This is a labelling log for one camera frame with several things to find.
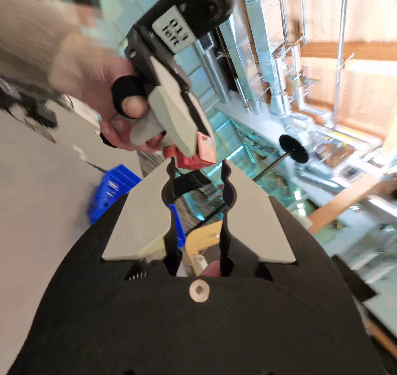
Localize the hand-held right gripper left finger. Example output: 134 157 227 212
102 157 183 277

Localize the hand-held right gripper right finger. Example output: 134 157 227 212
219 159 297 277

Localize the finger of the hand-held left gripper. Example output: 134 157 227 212
182 91 215 138
148 56 199 159

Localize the red translucent cube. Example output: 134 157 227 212
163 132 216 171

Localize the person's left hand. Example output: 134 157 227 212
50 35 165 153

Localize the black cloth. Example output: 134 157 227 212
172 170 211 197

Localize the black pole stand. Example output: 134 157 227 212
253 134 310 181

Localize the silver ventilation duct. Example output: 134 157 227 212
217 0 298 118

